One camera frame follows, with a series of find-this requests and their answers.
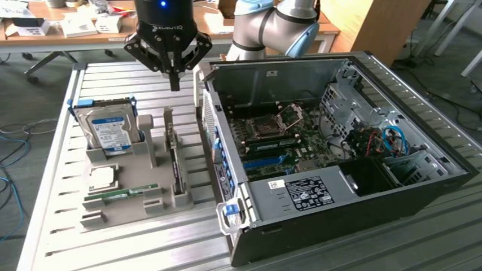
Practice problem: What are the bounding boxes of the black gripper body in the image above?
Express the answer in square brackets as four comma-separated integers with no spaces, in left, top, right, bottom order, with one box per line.
[133,0,198,67]

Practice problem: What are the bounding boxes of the graphics card with black shroud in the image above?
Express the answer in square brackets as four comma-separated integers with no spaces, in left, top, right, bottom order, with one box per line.
[162,106,186,195]

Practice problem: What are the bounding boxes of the white paper stack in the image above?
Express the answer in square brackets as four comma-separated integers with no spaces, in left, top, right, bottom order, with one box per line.
[202,12,234,35]

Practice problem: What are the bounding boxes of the wooden office desk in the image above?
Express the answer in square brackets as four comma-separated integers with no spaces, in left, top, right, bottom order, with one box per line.
[133,0,341,62]
[0,0,136,84]

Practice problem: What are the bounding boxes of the white carton with label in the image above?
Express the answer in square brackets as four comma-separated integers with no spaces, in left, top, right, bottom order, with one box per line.
[94,13,124,34]

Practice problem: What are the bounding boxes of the open white box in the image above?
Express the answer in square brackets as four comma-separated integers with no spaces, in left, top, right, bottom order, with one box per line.
[59,14,97,39]

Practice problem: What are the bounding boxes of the hard disk in blue caddy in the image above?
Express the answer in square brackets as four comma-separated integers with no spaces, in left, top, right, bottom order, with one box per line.
[66,95,145,156]

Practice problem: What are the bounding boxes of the white box with black lid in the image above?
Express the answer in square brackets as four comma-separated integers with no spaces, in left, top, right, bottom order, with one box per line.
[9,17,50,37]

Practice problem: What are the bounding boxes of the CPU socket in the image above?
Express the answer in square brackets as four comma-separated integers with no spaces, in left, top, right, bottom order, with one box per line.
[250,117,282,139]

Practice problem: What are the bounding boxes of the metal socket cover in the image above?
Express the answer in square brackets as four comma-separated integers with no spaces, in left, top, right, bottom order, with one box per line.
[276,103,304,130]

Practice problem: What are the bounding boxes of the printed paper sheets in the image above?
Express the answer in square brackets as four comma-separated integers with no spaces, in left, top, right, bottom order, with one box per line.
[0,5,37,19]

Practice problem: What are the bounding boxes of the perforated metal disk bay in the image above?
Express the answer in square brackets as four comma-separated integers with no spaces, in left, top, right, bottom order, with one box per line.
[318,83,380,136]

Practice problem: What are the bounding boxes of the blue expansion slot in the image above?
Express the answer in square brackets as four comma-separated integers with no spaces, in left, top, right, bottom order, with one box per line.
[242,156,286,170]

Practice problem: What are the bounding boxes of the grey plastic parts rack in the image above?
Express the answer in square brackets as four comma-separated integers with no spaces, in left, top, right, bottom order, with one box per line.
[77,112,196,234]

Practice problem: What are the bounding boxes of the green motherboard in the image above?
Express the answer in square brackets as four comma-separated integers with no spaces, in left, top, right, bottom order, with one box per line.
[228,104,356,181]

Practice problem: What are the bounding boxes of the silver CPU chip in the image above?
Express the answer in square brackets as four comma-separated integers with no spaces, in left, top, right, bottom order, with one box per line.
[87,167,116,193]

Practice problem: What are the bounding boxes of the wooden cabinet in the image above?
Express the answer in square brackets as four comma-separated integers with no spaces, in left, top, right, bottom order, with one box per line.
[329,0,432,67]

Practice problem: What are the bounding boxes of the green RAM stick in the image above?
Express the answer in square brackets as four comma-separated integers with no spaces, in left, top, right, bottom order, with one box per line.
[82,183,158,202]

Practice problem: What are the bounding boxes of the grey power supply unit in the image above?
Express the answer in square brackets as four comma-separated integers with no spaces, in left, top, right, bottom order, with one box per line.
[245,165,357,224]

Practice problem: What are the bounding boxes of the slanted metal disk bay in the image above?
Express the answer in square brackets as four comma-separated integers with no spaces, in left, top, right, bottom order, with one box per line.
[381,151,451,187]

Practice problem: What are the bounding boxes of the white furniture leg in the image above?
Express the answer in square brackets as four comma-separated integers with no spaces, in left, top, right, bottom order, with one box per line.
[460,49,482,77]

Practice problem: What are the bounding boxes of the black open PC case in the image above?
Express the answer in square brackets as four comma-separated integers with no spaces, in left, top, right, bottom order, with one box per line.
[190,50,475,268]

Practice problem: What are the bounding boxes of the grey floor cable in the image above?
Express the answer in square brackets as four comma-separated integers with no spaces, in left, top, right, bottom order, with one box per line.
[0,118,57,135]

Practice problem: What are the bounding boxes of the red wire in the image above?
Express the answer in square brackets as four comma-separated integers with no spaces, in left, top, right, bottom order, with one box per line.
[367,131,381,158]

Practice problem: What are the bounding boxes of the blue wire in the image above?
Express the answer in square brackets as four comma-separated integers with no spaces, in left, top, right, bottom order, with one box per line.
[380,125,412,158]

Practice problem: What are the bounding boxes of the blue floor cable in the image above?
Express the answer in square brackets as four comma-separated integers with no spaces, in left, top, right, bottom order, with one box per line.
[0,135,30,242]

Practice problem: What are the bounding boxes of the white table frame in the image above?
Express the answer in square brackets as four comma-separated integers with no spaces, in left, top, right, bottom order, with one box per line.
[412,0,482,57]

